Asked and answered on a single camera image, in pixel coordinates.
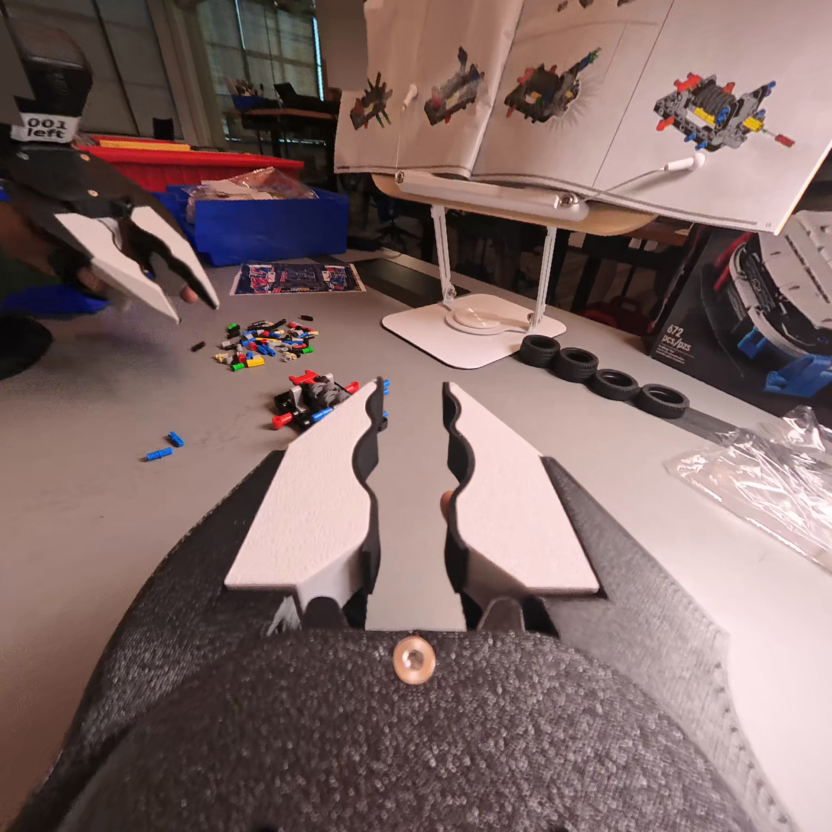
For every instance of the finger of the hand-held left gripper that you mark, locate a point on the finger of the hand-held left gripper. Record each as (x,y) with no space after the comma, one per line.
(107,253)
(166,240)

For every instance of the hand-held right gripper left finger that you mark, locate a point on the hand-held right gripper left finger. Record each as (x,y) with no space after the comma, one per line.
(305,520)

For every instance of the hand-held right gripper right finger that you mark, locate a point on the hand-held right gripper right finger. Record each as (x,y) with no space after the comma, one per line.
(513,520)

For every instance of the partly built lego car chassis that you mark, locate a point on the partly built lego car chassis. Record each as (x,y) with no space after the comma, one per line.
(312,396)

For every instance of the pile of small lego pieces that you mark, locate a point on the pile of small lego pieces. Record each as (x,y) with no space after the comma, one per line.
(270,341)

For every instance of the plastic bag of lego parts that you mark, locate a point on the plastic bag of lego parts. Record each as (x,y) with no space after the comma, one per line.
(253,188)

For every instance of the lego sticker sheet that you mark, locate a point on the lego sticker sheet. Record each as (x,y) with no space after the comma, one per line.
(299,278)

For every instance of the black rubber lego tire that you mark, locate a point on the black rubber lego tire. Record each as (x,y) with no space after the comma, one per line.
(577,364)
(663,402)
(539,351)
(614,385)

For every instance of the black lego set box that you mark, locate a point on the black lego set box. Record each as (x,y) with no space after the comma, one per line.
(715,312)

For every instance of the lego instruction booklet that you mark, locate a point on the lego instruction booklet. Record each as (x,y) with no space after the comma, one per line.
(650,58)

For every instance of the person's left hand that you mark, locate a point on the person's left hand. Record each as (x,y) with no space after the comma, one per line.
(91,279)

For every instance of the red plastic bin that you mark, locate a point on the red plastic bin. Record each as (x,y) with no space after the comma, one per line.
(195,166)

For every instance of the blue plastic bin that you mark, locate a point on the blue plastic bin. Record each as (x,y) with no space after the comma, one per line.
(273,227)

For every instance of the black ribbed round object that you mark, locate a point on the black ribbed round object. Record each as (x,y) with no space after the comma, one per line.
(19,348)

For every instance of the background wooden table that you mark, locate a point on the background wooden table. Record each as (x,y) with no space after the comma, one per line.
(286,116)

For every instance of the white book stand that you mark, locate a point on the white book stand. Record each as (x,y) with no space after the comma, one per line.
(474,338)

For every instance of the window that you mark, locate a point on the window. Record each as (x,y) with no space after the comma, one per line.
(260,45)

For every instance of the empty clear plastic bag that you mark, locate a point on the empty clear plastic bag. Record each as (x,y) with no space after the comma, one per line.
(767,481)

